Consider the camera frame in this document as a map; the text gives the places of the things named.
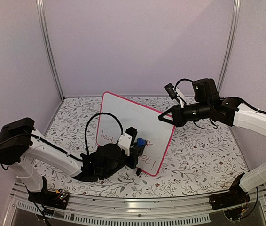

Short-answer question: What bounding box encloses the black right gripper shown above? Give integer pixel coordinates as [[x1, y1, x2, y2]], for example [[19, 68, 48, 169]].
[[158, 101, 211, 129]]

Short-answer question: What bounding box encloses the blue whiteboard eraser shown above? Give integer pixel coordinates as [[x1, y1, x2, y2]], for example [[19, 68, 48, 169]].
[[136, 138, 147, 147]]

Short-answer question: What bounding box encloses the pink framed whiteboard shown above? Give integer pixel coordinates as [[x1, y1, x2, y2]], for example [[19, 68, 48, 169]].
[[100, 92, 175, 177]]

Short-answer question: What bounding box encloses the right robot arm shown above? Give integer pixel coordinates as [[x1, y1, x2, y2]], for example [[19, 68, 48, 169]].
[[158, 78, 266, 210]]

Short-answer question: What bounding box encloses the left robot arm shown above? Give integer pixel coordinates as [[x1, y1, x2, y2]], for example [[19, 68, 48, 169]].
[[0, 118, 147, 209]]

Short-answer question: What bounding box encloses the floral table mat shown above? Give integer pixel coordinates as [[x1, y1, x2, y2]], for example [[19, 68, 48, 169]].
[[33, 97, 248, 198]]

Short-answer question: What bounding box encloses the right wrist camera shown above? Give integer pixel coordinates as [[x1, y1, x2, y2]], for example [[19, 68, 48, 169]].
[[164, 83, 187, 108]]

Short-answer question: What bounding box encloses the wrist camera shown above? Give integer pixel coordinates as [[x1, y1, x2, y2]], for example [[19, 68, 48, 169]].
[[164, 83, 187, 108], [117, 127, 137, 156]]

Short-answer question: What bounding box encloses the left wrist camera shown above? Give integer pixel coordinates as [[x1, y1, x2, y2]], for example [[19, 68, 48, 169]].
[[117, 127, 137, 156]]

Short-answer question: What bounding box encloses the right black cable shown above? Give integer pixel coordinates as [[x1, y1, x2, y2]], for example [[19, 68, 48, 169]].
[[174, 78, 219, 129]]

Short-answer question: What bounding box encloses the left black sleeved cable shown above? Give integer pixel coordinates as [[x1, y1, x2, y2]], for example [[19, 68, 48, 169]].
[[84, 112, 125, 157]]

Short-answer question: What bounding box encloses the front aluminium rail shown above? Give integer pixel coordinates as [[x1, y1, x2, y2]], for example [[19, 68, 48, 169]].
[[10, 190, 266, 226]]

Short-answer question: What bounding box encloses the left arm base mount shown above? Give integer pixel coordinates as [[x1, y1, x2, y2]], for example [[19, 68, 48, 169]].
[[27, 189, 70, 210]]

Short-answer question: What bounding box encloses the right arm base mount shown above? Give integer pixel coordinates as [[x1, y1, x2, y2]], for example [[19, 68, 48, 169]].
[[209, 191, 250, 221]]

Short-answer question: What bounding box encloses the right aluminium frame post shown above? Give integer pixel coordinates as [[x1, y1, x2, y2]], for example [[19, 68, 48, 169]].
[[217, 0, 241, 92]]

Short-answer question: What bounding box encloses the aluminium frame post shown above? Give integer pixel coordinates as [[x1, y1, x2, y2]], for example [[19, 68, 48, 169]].
[[217, 0, 241, 92], [36, 0, 65, 101]]

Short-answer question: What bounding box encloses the left aluminium frame post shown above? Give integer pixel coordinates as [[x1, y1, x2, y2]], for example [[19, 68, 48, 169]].
[[36, 0, 65, 101]]

